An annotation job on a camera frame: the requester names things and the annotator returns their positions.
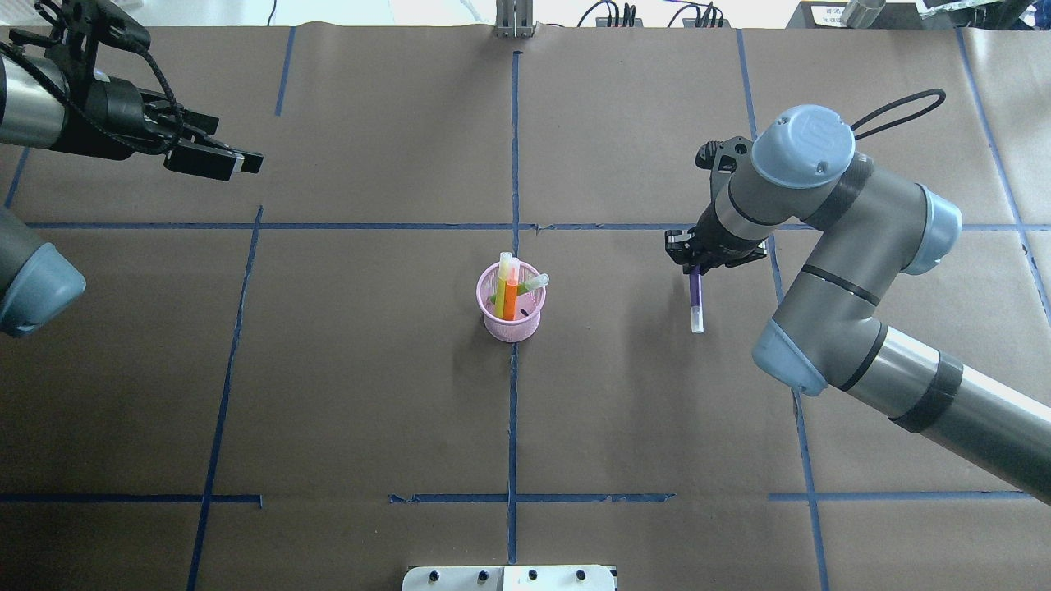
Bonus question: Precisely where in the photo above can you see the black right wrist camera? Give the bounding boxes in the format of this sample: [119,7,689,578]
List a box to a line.
[695,137,753,203]

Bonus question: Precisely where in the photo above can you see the pink mesh pen holder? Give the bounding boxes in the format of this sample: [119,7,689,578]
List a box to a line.
[475,262,549,343]

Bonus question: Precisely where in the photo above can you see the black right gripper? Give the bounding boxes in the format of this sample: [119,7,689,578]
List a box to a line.
[664,223,769,276]

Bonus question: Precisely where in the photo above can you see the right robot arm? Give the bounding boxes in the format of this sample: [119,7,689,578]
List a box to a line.
[664,104,1050,502]

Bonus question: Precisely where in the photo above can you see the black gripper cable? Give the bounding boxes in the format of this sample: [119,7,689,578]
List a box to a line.
[37,0,186,157]
[850,89,947,140]

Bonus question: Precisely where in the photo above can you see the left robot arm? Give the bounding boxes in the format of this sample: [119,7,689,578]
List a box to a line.
[2,27,284,350]

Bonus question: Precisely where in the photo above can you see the green highlighter pen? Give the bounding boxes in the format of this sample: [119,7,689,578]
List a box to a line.
[517,273,549,296]

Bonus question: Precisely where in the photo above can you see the aluminium frame post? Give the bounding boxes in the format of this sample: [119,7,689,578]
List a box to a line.
[494,0,536,39]

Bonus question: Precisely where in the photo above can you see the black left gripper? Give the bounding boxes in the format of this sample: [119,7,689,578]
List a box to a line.
[50,78,265,182]

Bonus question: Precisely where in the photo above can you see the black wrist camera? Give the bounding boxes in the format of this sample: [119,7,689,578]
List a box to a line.
[11,1,153,83]
[695,137,753,203]

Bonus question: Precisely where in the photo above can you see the purple marker pen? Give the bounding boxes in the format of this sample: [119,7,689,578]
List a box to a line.
[688,266,704,334]

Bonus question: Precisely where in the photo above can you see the yellow highlighter pen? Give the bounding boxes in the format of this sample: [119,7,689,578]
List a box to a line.
[494,252,514,321]

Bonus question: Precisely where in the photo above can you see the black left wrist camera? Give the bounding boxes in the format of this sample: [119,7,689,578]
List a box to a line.
[11,1,153,83]

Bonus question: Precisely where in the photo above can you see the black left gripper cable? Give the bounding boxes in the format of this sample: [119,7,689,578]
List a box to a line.
[37,0,186,157]

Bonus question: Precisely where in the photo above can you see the orange highlighter pen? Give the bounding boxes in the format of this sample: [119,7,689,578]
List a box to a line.
[507,257,521,321]

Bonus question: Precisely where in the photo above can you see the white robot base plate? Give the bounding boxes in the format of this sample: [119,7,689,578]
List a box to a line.
[401,564,619,590]

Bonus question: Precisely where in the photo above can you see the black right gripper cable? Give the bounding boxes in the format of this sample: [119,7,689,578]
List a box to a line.
[850,89,947,140]

